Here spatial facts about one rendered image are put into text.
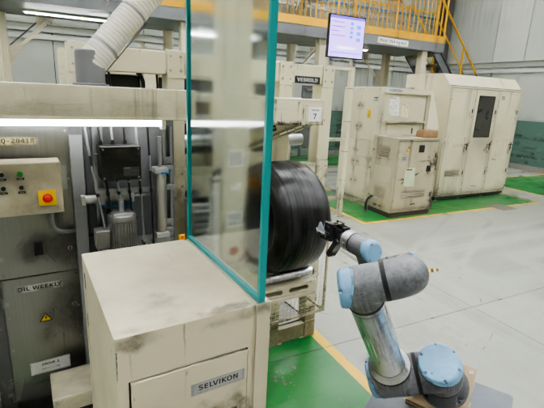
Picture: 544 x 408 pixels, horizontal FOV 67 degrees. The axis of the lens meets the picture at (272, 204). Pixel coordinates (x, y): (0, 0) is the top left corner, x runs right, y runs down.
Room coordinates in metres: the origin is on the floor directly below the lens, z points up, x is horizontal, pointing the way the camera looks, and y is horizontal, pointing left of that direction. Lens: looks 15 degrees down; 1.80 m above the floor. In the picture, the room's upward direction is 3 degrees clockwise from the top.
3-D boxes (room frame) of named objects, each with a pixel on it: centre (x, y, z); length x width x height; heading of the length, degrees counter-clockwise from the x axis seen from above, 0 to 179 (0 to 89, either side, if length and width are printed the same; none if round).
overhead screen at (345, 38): (6.09, -0.90, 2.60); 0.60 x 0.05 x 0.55; 117
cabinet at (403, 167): (6.67, -2.12, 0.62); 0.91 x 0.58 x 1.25; 117
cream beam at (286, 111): (2.39, 0.04, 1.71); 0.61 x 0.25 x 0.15; 121
